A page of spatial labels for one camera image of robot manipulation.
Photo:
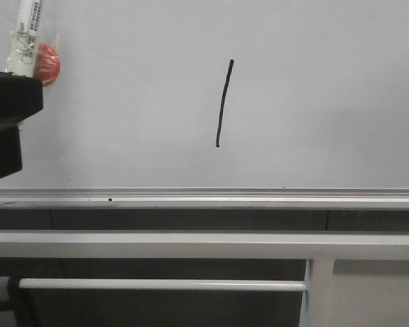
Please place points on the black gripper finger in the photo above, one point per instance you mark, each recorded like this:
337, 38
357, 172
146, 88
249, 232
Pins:
20, 97
10, 151

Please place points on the white whiteboard marker pen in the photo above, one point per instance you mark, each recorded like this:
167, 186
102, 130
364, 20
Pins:
24, 39

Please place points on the red round magnet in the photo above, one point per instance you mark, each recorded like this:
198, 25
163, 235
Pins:
47, 65

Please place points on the large whiteboard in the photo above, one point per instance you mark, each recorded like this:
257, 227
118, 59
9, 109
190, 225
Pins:
230, 94

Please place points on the aluminium whiteboard tray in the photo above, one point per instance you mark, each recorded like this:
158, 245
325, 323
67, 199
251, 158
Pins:
215, 198

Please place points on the black chair part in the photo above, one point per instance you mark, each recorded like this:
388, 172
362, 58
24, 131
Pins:
19, 303

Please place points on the white round stand bar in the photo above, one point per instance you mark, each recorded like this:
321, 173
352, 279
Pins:
163, 284

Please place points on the white stand upright post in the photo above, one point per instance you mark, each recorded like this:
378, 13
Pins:
315, 302

